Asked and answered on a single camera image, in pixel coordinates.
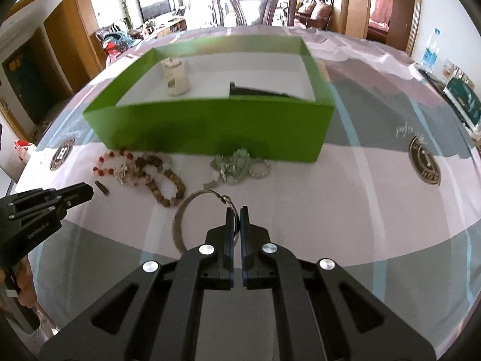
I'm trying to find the silver bangle ring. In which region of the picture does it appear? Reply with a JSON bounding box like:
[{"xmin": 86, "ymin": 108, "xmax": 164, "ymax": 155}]
[{"xmin": 171, "ymin": 189, "xmax": 241, "ymax": 255}]

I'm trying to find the green jewelry box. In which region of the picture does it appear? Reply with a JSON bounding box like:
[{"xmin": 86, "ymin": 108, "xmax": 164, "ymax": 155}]
[{"xmin": 83, "ymin": 34, "xmax": 335, "ymax": 163}]

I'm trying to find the person's left hand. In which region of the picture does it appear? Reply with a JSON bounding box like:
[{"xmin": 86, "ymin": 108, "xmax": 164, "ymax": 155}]
[{"xmin": 16, "ymin": 256, "xmax": 38, "ymax": 309}]

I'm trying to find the plaid bed sheet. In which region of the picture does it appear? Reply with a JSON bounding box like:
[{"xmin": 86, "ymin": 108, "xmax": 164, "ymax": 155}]
[{"xmin": 16, "ymin": 26, "xmax": 480, "ymax": 355}]

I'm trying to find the clothes pile on chair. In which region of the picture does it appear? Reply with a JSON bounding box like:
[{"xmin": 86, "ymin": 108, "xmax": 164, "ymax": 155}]
[{"xmin": 95, "ymin": 25, "xmax": 134, "ymax": 56}]

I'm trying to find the wooden tv cabinet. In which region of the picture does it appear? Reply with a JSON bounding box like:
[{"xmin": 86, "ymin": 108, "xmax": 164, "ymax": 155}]
[{"xmin": 148, "ymin": 16, "xmax": 187, "ymax": 39}]

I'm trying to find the brown sofa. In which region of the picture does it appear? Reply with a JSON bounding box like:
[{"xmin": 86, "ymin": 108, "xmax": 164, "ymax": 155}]
[{"xmin": 294, "ymin": 2, "xmax": 333, "ymax": 30}]

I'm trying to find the television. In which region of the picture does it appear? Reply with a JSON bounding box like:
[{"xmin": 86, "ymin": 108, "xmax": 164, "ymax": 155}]
[{"xmin": 138, "ymin": 0, "xmax": 175, "ymax": 22}]

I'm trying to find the plastic water bottle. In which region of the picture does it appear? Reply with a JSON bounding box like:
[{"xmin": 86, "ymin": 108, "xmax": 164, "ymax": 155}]
[{"xmin": 421, "ymin": 28, "xmax": 440, "ymax": 73}]

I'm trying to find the green book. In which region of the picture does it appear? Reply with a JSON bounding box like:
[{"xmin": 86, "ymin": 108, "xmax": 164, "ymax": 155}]
[{"xmin": 443, "ymin": 77, "xmax": 480, "ymax": 131}]

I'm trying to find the silver green necklace pile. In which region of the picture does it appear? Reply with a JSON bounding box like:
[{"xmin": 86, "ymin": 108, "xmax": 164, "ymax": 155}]
[{"xmin": 202, "ymin": 147, "xmax": 272, "ymax": 191}]

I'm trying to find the red bead bracelet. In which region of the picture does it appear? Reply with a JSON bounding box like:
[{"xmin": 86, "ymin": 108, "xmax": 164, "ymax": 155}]
[{"xmin": 93, "ymin": 147, "xmax": 136, "ymax": 178}]

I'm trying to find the brown wooden bead bracelet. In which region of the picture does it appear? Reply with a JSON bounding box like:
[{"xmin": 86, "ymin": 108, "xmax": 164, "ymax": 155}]
[{"xmin": 129, "ymin": 153, "xmax": 188, "ymax": 208}]

